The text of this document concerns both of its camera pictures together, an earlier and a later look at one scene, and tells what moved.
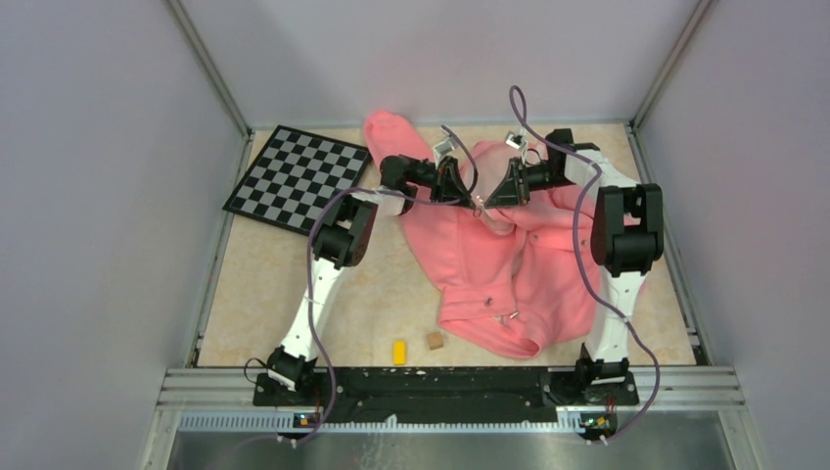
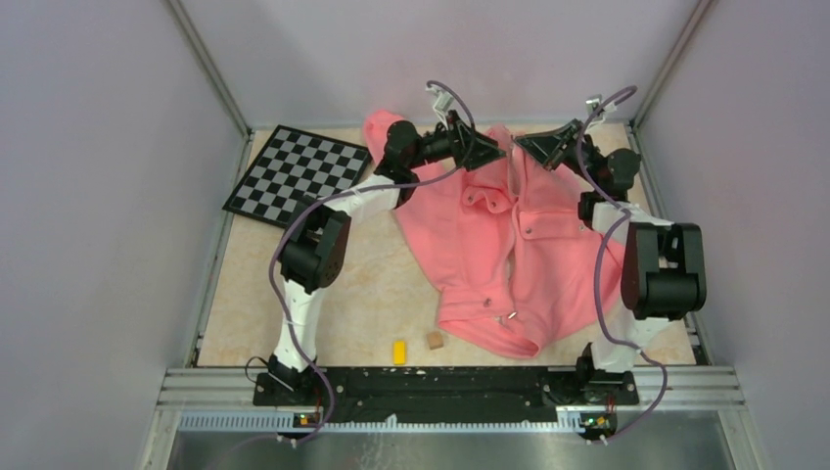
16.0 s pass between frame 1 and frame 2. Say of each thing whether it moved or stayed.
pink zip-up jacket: stayed
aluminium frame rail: stayed
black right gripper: moved
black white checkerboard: stayed
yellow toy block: stayed
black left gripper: moved
